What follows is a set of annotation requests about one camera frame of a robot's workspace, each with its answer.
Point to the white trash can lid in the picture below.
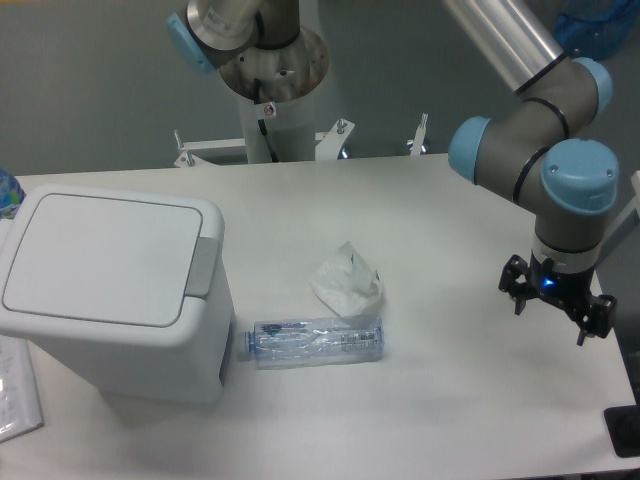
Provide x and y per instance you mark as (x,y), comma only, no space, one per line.
(101,259)

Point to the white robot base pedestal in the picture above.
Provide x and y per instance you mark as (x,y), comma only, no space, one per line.
(278,86)

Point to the blue water jug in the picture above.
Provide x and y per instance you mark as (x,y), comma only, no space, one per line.
(594,29)

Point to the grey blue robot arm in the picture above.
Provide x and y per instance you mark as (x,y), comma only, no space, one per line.
(534,158)

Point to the white trash can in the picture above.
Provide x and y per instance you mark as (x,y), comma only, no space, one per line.
(183,362)

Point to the white paper booklet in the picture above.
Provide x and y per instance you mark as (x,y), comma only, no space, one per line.
(21,410)

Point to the clear plastic water bottle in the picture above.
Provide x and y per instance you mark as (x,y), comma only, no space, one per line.
(313,342)

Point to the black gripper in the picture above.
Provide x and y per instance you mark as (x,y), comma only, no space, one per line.
(568,292)

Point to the crumpled white plastic bag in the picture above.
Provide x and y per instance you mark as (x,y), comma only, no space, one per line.
(347,285)

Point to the black device at table edge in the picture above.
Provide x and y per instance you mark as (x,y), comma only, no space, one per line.
(623,427)

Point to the white mounting bracket frame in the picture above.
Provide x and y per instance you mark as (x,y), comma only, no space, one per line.
(268,145)

